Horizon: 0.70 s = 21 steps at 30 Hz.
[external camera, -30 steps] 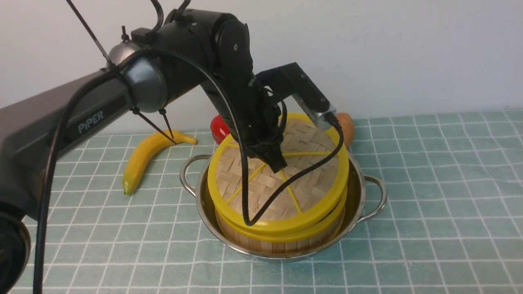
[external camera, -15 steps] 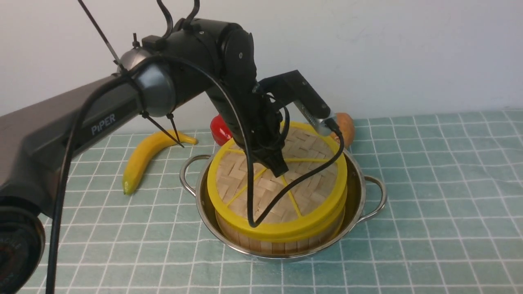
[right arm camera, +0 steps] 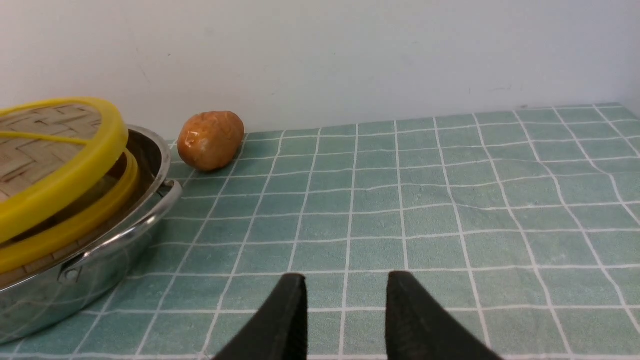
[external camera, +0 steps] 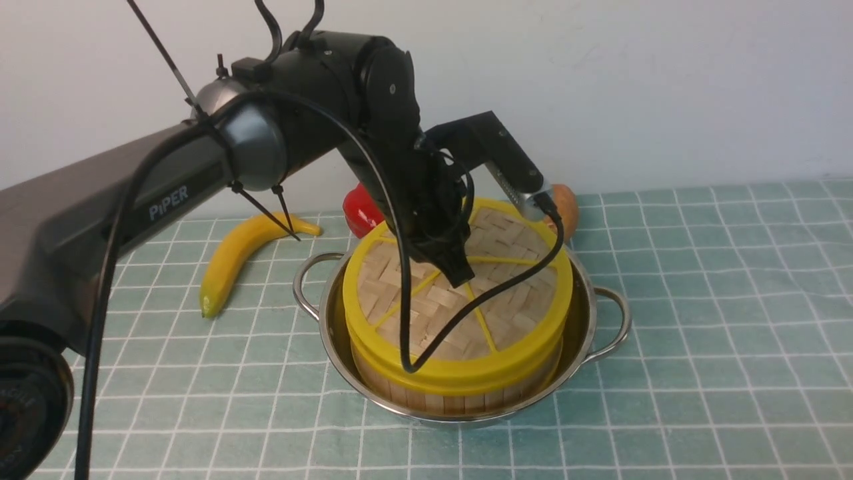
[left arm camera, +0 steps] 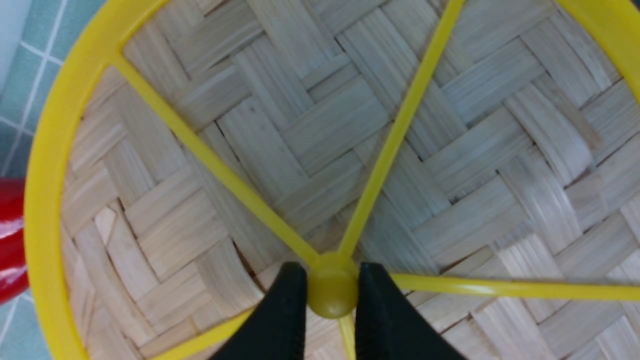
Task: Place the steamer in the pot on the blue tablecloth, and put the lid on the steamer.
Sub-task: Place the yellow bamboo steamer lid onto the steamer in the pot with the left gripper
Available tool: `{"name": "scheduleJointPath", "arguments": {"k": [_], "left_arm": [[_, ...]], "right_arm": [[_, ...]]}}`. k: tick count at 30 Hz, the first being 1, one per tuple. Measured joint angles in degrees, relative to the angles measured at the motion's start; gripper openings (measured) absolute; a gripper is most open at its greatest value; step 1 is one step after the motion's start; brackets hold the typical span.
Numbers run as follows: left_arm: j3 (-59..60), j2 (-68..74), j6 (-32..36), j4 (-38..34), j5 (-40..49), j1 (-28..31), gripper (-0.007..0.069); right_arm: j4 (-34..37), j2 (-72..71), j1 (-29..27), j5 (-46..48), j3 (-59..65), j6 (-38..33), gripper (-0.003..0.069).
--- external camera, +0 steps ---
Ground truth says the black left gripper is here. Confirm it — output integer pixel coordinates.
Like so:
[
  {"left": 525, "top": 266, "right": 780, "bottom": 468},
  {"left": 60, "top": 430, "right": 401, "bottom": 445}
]
[{"left": 338, "top": 127, "right": 475, "bottom": 289}]

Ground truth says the yellow woven bamboo lid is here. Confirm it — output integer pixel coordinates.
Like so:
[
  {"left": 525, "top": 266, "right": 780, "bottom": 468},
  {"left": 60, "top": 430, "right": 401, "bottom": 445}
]
[{"left": 343, "top": 199, "right": 573, "bottom": 374}]

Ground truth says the yellow rimmed bamboo steamer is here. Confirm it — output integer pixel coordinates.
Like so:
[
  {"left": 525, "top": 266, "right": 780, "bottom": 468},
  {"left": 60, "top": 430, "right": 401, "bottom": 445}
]
[{"left": 350, "top": 339, "right": 563, "bottom": 417}]

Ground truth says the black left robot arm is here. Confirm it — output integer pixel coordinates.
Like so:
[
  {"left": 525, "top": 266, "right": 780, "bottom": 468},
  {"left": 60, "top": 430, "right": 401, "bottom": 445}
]
[{"left": 2, "top": 29, "right": 473, "bottom": 479}]

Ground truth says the stainless steel pot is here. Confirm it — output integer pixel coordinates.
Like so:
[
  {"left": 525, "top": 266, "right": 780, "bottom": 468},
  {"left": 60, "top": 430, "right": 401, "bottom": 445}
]
[{"left": 292, "top": 250, "right": 633, "bottom": 429}]

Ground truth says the red bell pepper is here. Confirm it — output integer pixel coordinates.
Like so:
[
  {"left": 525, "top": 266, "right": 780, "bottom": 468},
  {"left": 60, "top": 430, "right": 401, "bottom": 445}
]
[{"left": 342, "top": 183, "right": 385, "bottom": 238}]

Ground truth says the brown potato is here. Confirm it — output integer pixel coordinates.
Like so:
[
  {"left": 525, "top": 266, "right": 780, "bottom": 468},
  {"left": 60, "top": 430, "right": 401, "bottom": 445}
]
[{"left": 552, "top": 183, "right": 580, "bottom": 243}]

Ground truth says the yellow banana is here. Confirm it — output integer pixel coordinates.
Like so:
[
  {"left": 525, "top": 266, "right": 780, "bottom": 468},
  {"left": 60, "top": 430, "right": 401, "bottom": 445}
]
[{"left": 198, "top": 211, "right": 323, "bottom": 319}]

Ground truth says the green checkered tablecloth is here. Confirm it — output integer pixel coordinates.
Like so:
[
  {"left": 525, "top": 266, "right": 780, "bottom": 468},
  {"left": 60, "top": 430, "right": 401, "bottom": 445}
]
[{"left": 89, "top": 180, "right": 852, "bottom": 479}]

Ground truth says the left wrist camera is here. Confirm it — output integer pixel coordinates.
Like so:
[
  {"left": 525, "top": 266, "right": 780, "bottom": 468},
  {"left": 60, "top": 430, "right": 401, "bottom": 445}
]
[{"left": 425, "top": 111, "right": 552, "bottom": 222}]

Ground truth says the black camera cable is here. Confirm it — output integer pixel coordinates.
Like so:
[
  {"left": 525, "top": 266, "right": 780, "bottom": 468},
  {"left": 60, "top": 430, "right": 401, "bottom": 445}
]
[{"left": 73, "top": 90, "right": 566, "bottom": 480}]

